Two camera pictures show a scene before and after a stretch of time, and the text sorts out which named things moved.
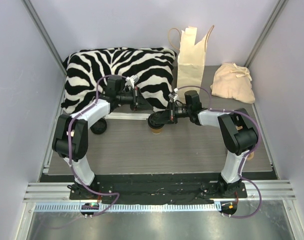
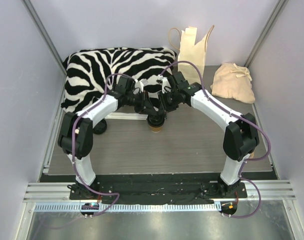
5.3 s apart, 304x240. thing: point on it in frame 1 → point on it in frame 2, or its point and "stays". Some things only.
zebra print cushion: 87,71 stays
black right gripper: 171,114 → 163,101
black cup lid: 99,127 stays
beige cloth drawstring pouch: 230,80 stays
